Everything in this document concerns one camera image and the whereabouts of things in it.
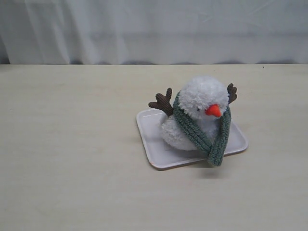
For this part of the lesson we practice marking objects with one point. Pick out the white plush snowman toy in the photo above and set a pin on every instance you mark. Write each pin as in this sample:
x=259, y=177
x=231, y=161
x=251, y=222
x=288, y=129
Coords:
x=204, y=99

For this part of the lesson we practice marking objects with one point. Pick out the green knitted scarf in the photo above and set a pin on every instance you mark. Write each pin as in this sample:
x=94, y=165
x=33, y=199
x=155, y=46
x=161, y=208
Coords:
x=213, y=152

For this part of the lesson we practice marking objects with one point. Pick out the white rectangular plastic tray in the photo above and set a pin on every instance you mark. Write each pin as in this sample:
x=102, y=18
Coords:
x=162, y=156

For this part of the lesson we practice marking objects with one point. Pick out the white backdrop curtain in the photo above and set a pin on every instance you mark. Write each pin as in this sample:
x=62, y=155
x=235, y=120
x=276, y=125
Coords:
x=153, y=31

